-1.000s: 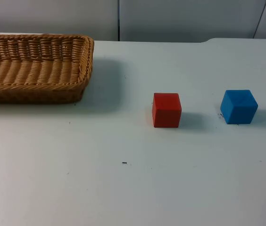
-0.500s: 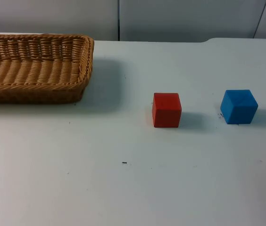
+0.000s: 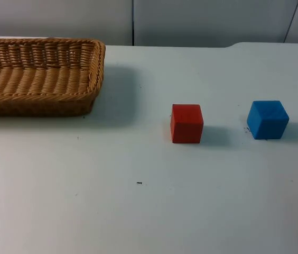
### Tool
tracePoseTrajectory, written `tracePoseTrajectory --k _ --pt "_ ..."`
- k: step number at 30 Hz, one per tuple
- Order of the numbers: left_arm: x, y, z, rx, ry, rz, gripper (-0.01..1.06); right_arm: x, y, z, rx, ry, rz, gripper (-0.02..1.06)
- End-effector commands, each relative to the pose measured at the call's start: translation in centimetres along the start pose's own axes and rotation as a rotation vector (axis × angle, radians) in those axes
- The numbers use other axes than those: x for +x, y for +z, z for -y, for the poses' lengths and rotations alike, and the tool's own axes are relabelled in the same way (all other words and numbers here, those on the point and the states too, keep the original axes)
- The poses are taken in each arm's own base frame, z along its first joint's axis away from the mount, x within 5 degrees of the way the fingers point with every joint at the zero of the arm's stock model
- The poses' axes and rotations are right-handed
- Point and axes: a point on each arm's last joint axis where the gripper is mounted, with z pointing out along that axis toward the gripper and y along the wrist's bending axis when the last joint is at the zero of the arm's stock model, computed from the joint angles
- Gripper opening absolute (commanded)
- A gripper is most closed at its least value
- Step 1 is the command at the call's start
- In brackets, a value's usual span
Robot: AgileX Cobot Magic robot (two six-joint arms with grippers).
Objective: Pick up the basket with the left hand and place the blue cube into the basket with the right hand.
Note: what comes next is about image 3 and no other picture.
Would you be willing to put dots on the red cube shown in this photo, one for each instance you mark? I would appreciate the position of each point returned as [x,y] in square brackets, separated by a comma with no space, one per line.
[187,124]

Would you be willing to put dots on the blue cube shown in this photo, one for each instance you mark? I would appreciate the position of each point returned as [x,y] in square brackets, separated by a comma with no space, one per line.
[268,120]

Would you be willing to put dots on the pale brown wicker basket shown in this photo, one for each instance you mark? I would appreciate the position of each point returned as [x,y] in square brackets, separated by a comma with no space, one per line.
[40,79]

